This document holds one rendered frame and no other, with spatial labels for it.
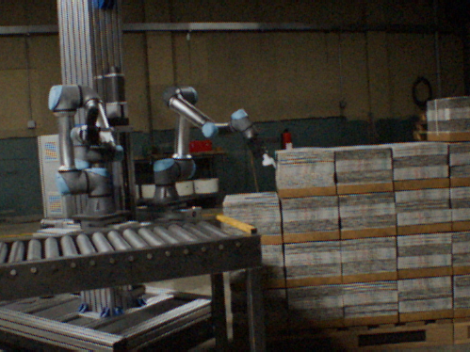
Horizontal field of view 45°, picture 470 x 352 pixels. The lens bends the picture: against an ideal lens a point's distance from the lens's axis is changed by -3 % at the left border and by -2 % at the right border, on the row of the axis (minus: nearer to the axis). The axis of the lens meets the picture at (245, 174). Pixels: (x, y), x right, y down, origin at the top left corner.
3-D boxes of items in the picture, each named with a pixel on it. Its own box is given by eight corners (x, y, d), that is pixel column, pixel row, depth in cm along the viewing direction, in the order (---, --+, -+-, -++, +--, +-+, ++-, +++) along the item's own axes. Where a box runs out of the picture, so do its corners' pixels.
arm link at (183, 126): (164, 180, 342) (167, 85, 333) (182, 177, 353) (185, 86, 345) (179, 183, 334) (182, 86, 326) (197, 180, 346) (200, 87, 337)
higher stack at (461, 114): (430, 321, 338) (424, 101, 329) (479, 316, 338) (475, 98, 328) (453, 344, 300) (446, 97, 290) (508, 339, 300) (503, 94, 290)
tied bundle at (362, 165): (327, 188, 332) (325, 147, 331) (378, 184, 332) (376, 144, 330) (336, 195, 295) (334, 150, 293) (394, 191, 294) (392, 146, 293)
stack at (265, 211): (235, 335, 339) (225, 194, 333) (432, 321, 338) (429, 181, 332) (233, 360, 301) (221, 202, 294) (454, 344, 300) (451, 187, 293)
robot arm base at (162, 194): (147, 201, 332) (146, 184, 331) (165, 198, 344) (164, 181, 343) (167, 201, 323) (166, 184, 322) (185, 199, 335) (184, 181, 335)
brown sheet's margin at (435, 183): (378, 184, 332) (378, 176, 332) (427, 180, 332) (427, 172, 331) (394, 190, 294) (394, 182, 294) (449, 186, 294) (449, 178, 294)
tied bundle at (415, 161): (377, 184, 332) (375, 144, 330) (428, 182, 332) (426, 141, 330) (393, 192, 294) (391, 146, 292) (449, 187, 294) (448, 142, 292)
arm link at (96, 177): (114, 193, 290) (112, 166, 289) (88, 196, 283) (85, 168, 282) (106, 191, 300) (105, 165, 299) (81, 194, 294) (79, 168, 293)
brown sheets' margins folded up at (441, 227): (234, 312, 338) (227, 225, 334) (431, 297, 337) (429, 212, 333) (232, 334, 300) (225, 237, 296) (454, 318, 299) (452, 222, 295)
